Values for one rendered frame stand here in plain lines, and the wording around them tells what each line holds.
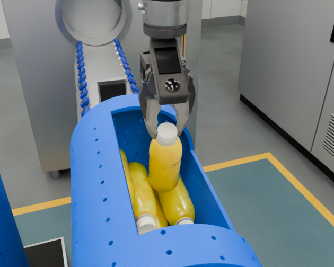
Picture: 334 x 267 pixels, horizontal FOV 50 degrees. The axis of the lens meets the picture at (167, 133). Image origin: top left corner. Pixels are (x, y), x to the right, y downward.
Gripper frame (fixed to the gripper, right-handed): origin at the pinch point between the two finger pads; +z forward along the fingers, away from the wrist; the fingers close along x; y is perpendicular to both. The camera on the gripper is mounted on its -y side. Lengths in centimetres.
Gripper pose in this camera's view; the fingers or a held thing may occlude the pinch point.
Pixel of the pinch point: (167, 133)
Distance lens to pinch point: 67.7
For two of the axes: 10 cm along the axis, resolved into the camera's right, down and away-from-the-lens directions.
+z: -0.1, 8.4, 5.4
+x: -9.7, 1.2, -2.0
